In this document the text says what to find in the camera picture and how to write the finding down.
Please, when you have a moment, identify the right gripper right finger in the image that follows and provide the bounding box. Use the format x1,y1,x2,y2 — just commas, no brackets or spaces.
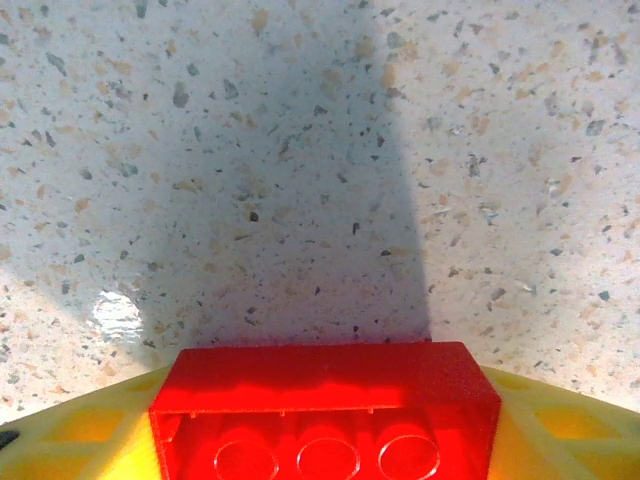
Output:
479,366,640,480

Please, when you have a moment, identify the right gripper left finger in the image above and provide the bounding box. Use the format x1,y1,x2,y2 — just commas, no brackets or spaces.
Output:
0,366,174,480

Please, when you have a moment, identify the red long lego brick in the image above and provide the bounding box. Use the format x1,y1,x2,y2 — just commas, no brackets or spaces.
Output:
148,341,503,480

